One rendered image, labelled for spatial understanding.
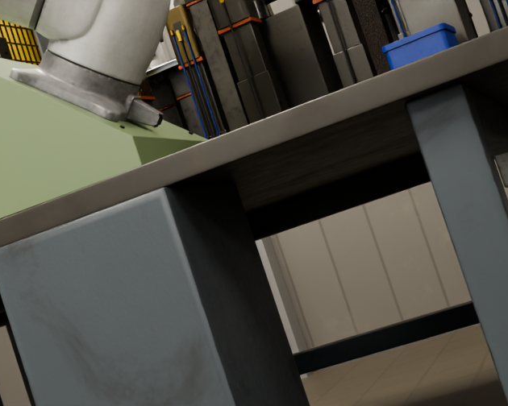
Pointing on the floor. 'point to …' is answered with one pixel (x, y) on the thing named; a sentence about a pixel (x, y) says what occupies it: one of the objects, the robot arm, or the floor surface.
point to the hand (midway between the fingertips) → (156, 57)
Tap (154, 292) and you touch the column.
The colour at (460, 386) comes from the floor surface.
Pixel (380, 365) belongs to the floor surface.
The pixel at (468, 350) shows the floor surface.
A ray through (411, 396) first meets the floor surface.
